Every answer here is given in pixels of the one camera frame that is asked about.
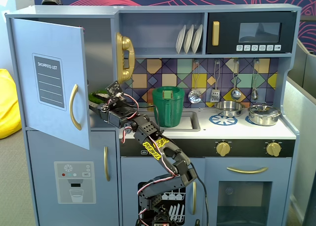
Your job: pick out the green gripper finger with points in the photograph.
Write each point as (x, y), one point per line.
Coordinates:
(98, 97)

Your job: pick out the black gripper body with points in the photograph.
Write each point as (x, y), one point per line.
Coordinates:
(100, 108)

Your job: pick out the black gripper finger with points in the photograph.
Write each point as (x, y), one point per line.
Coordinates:
(97, 108)

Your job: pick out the blue shopping list cabinet door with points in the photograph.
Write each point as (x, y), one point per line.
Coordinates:
(24, 62)

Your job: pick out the blue dishwasher print door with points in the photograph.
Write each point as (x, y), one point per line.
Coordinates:
(128, 171)

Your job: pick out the blue ice dispenser cabinet door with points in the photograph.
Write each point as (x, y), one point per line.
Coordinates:
(44, 147)

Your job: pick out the open steel toy pot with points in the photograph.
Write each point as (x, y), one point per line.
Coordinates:
(229, 108)

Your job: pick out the blue oven door with window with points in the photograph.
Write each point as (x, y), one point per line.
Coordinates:
(212, 186)

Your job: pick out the black toy microwave door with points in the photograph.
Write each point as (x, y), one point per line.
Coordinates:
(227, 38)

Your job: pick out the gold toy telephone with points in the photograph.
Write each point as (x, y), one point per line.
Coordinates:
(124, 58)

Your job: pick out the green plastic pitcher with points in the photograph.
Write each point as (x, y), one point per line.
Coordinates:
(170, 112)

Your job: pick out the steel toy sink basin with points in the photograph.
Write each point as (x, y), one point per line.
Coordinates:
(190, 122)

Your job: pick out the steel slotted skimmer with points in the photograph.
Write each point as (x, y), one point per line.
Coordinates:
(195, 97)

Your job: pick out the blue wooden toy kitchen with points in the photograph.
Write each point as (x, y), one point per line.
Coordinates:
(160, 33)

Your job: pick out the yellow beanbag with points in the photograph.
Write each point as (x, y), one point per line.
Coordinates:
(8, 107)

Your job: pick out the white toy plate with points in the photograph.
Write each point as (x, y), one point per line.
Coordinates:
(197, 39)
(180, 40)
(188, 40)

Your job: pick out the steel slotted spatula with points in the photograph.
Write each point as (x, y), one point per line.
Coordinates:
(215, 95)

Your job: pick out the black round object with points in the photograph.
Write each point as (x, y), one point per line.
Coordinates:
(51, 0)

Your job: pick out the gold stove knob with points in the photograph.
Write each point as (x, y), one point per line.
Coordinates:
(273, 149)
(223, 149)

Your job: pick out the steel ladle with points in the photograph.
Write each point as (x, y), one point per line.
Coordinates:
(235, 94)

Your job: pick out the hanging steel spoon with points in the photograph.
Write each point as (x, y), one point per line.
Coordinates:
(255, 93)

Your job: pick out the steel pot lid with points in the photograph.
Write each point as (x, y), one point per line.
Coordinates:
(264, 110)

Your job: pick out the light blue desk divider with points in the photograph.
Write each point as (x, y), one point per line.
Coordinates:
(298, 137)

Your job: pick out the small camera circuit board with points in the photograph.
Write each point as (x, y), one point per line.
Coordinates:
(114, 90)

